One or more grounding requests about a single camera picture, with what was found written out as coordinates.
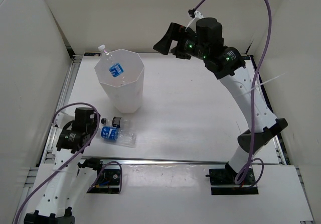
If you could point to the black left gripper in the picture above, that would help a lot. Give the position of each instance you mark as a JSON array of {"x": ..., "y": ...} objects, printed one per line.
[{"x": 94, "y": 126}]

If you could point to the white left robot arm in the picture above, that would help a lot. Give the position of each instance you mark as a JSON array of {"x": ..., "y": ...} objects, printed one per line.
[{"x": 69, "y": 179}]

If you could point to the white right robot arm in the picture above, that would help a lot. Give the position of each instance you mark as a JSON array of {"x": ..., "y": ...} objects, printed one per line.
[{"x": 230, "y": 69}]

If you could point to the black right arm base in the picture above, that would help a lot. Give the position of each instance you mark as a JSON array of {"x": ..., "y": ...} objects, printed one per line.
[{"x": 222, "y": 182}]

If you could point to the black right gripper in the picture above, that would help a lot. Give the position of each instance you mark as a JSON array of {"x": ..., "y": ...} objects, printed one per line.
[{"x": 163, "y": 46}]

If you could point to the black-label clear plastic bottle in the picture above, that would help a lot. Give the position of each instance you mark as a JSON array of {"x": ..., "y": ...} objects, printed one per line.
[{"x": 117, "y": 122}]

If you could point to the white plastic bin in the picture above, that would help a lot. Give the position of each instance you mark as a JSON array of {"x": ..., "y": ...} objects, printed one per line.
[{"x": 126, "y": 98}]

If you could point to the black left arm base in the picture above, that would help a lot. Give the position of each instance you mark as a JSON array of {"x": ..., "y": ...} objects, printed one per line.
[{"x": 109, "y": 179}]

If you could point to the aluminium table frame rail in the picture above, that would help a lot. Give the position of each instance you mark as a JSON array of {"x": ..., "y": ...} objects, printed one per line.
[{"x": 187, "y": 124}]

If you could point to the blue-label crushed plastic bottle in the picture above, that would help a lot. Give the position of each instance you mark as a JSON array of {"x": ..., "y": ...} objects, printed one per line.
[{"x": 117, "y": 136}]

